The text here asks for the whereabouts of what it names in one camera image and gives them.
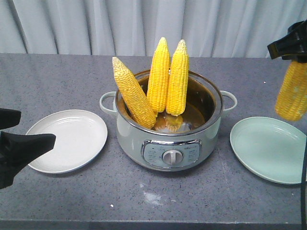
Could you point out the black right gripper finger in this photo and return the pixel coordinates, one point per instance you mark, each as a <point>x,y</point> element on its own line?
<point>293,46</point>

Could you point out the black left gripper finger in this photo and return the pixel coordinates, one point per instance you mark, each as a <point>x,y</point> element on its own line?
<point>9,118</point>
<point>17,151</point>

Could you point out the corn cob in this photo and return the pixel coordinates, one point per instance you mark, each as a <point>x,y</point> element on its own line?
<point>291,101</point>
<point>158,78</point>
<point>178,80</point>
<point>133,95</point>

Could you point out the white pleated curtain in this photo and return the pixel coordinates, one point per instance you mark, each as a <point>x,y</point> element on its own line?
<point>211,28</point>

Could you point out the beige plate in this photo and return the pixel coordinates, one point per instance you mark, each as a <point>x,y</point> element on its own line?
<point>80,136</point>

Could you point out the light green plate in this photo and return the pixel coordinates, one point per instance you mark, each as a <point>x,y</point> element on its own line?
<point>269,148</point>

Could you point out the green electric cooking pot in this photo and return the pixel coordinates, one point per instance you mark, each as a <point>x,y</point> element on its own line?
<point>175,143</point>

